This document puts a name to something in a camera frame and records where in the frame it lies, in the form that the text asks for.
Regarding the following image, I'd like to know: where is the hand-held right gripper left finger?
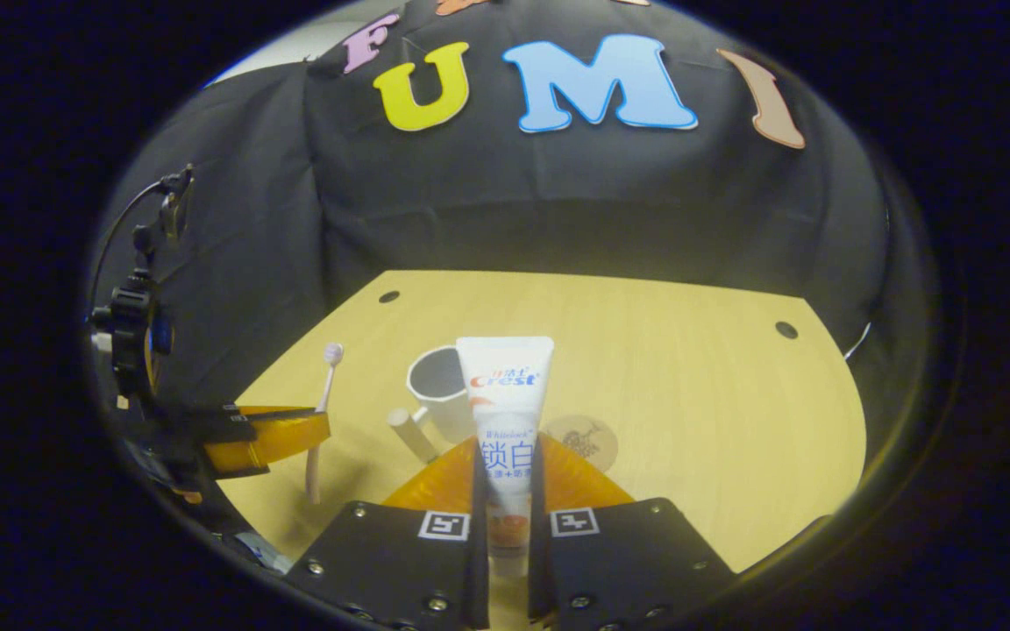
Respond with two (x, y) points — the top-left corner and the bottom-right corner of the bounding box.
(284, 436), (492, 631)

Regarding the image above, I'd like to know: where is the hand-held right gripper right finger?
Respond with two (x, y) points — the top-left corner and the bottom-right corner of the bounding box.
(527, 431), (738, 631)

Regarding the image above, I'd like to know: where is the pink toothbrush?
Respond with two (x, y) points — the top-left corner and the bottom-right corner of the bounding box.
(307, 343), (345, 506)

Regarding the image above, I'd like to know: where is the round wooden coaster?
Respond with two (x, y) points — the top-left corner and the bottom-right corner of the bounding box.
(543, 415), (620, 474)

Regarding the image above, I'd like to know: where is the white cup with wooden handle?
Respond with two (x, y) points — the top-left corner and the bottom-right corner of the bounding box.
(387, 345), (481, 465)

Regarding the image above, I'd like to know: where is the white toothpaste tube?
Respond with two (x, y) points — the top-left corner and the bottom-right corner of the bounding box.
(456, 337), (555, 562)

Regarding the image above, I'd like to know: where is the black backdrop cloth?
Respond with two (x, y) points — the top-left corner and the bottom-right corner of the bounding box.
(93, 0), (935, 544)

